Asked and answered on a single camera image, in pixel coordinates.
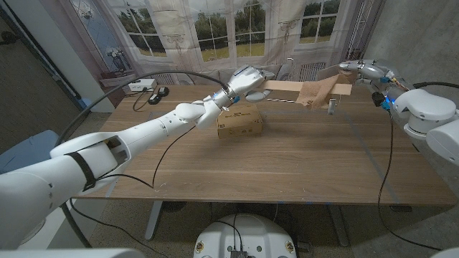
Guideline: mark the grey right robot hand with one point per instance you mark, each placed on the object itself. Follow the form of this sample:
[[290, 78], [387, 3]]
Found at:
[[373, 71]]

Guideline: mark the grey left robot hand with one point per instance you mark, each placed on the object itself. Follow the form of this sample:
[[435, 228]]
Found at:
[[245, 82]]

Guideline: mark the wooden hanger with metal clips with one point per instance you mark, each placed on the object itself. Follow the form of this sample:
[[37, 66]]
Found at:
[[283, 86]]

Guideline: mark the beige elastic arm wrap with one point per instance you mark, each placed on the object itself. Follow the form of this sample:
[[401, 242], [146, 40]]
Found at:
[[317, 93]]

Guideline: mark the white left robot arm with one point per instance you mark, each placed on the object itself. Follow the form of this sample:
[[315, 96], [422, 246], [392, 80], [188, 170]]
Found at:
[[107, 157]]

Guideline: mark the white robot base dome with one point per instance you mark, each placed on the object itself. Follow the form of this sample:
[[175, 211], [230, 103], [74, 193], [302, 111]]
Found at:
[[247, 233]]

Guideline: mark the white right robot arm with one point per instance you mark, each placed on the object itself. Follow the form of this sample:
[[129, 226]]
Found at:
[[430, 114]]

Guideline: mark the cardboard packing box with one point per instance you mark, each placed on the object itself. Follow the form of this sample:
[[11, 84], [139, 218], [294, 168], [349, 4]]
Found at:
[[238, 123]]

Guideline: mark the printed window backdrop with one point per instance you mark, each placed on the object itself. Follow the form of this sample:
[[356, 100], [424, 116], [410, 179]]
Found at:
[[179, 36]]

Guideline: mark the black power adapter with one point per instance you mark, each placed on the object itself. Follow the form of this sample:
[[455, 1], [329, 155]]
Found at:
[[154, 99], [163, 92]]

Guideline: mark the white power strip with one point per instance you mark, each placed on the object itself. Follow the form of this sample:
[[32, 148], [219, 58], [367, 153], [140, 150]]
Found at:
[[141, 85]]

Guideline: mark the grey table leg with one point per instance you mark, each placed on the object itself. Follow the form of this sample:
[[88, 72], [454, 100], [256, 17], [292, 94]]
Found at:
[[153, 222], [339, 225]]

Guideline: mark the blue plastic bin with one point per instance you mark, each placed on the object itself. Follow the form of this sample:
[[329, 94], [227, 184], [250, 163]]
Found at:
[[21, 157]]

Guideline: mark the white robot torso edge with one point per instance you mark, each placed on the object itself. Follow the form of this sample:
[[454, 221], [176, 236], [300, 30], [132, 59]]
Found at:
[[71, 253]]

